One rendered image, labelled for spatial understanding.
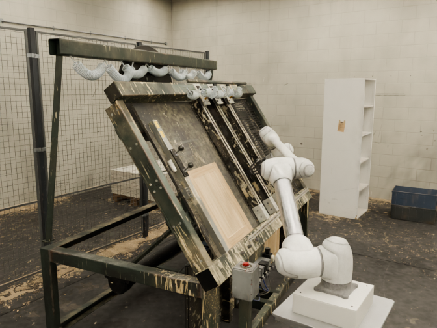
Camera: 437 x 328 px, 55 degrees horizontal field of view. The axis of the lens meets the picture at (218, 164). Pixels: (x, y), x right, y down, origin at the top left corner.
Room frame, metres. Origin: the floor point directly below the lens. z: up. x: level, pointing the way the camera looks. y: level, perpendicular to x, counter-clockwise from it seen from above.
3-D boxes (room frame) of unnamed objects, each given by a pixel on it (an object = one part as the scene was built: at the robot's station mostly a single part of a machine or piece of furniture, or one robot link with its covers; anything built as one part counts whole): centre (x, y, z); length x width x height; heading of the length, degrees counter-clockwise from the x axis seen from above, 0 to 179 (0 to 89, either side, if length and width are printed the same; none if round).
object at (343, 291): (2.06, -0.63, 0.88); 0.22 x 0.18 x 0.06; 144
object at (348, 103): (6.33, -1.97, 1.03); 0.61 x 0.58 x 2.05; 146
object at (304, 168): (2.50, -0.52, 1.41); 0.18 x 0.14 x 0.13; 6
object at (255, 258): (2.59, -0.28, 0.69); 0.50 x 0.14 x 0.24; 154
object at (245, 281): (2.16, -0.15, 0.84); 0.12 x 0.12 x 0.18; 64
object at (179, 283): (3.47, 0.16, 0.41); 2.20 x 1.38 x 0.83; 154
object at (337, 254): (2.05, -0.61, 1.02); 0.18 x 0.16 x 0.22; 96
